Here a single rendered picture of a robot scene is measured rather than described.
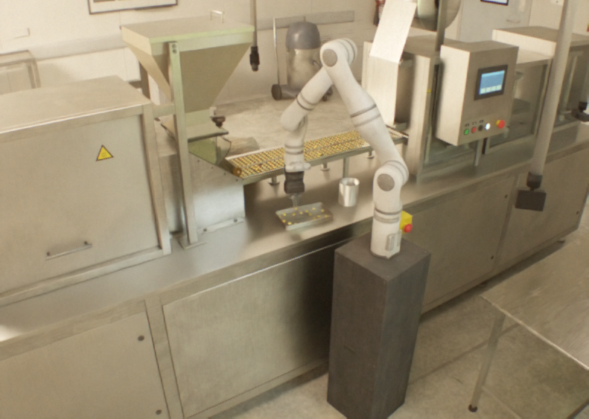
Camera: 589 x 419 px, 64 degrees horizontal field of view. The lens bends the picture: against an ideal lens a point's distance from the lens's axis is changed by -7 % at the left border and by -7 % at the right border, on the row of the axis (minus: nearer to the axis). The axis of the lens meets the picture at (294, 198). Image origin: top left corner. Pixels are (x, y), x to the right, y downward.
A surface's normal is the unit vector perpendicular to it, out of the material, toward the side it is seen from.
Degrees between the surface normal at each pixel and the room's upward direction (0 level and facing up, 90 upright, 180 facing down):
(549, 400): 0
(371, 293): 90
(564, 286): 0
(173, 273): 0
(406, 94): 90
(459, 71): 90
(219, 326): 90
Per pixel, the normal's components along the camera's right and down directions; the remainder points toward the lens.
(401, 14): -0.80, -0.04
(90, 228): 0.54, 0.39
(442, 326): 0.00, -0.88
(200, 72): 0.49, 0.72
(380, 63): -0.84, 0.25
